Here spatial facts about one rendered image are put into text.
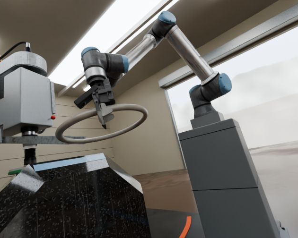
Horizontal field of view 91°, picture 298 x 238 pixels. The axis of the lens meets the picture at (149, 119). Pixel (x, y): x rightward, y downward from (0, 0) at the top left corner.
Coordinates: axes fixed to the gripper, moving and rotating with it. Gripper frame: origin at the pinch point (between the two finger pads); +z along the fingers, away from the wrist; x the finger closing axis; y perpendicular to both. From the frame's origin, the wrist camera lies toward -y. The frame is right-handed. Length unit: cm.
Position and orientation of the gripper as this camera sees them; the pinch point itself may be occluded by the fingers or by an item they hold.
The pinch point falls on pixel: (102, 124)
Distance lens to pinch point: 61.5
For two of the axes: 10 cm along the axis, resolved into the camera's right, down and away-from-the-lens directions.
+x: -1.3, 3.4, 9.3
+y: 9.4, -2.5, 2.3
